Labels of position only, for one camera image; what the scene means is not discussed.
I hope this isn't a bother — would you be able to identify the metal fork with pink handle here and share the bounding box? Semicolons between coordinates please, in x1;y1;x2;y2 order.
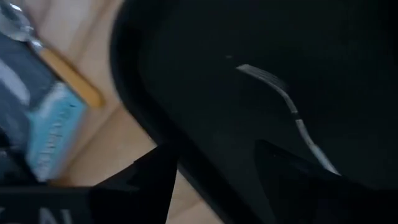
235;63;342;177

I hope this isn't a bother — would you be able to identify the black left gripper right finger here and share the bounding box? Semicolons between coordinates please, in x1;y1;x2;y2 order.
254;139;398;224

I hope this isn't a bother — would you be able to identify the dark grey serving tray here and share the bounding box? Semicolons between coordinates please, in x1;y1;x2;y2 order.
108;0;398;224

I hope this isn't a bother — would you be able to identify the blue and grey box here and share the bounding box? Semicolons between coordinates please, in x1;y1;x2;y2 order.
0;30;89;185

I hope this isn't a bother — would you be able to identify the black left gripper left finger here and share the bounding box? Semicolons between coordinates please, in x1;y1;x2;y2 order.
89;142;180;224

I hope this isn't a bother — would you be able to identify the metal spoon with wooden handle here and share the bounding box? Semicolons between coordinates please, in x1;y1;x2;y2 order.
0;0;106;110

